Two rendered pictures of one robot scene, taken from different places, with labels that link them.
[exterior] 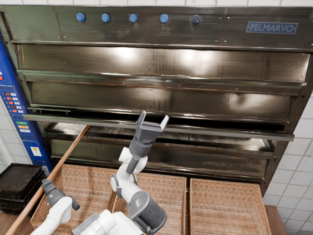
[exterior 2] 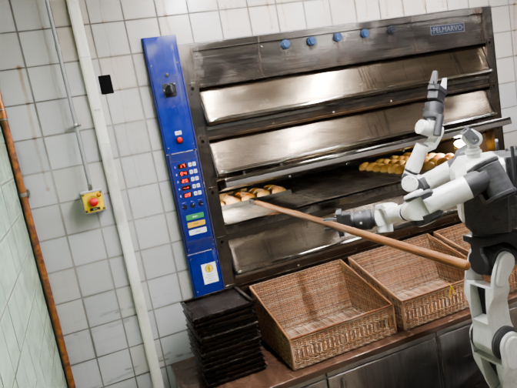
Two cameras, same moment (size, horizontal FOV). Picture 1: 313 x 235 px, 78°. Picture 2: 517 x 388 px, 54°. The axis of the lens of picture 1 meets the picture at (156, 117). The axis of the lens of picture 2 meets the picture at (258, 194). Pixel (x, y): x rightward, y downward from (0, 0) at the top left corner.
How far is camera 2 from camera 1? 221 cm
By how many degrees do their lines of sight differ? 34
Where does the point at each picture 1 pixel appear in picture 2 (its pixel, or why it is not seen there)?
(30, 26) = (224, 64)
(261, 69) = (454, 65)
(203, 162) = not seen: hidden behind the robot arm
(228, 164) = not seen: hidden behind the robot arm
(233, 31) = (421, 36)
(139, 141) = (437, 102)
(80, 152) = (281, 248)
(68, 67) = (271, 105)
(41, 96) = (229, 159)
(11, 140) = (161, 269)
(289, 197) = not seen: outside the picture
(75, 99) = (277, 150)
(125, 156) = (428, 123)
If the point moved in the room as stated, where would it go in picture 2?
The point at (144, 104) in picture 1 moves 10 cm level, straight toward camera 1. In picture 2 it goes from (360, 132) to (373, 132)
